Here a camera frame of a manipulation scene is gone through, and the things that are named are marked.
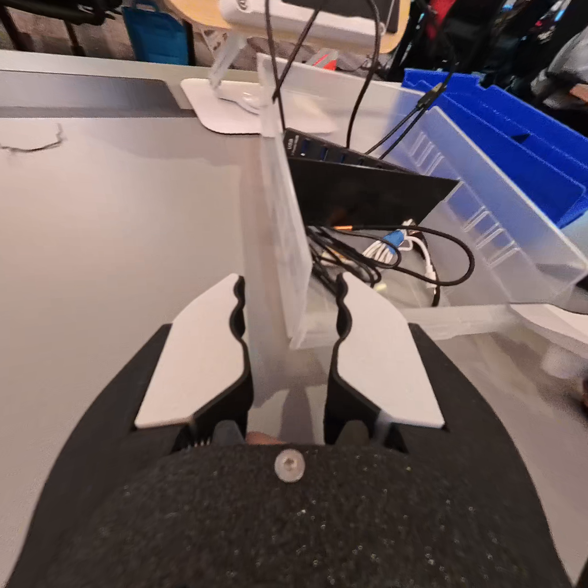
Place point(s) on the red bag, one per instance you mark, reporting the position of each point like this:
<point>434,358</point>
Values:
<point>438,18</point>

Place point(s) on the clear plastic bin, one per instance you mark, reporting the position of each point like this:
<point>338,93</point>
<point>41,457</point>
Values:
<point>496,220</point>

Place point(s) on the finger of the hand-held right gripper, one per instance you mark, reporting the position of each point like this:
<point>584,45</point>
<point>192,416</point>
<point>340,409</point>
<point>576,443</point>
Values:
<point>551,324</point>

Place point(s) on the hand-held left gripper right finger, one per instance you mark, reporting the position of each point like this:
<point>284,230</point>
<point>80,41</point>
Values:
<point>386,363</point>

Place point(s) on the black bin divider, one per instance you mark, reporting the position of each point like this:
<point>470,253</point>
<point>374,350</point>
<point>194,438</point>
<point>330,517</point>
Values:
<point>367,197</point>

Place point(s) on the white tablet stand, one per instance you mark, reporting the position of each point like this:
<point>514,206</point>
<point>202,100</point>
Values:
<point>220,112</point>

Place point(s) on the black office chair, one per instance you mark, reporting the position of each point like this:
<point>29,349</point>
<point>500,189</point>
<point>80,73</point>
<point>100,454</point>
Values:
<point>496,46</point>

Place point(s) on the grey desk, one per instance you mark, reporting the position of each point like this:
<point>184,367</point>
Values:
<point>115,252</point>

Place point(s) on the orange traffic cone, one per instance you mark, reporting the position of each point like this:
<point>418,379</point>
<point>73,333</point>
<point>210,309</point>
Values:
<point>324,59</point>

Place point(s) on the black USB hub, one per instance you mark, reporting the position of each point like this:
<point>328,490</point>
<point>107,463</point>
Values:
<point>312,149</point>

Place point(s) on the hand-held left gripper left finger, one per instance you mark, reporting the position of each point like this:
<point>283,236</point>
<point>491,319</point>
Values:
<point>197,363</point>

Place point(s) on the blue plastic bin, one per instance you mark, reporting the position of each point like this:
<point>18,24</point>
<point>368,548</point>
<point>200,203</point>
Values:
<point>505,133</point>

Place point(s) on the blue bag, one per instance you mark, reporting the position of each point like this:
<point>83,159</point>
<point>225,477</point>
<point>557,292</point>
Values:
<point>156,36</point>

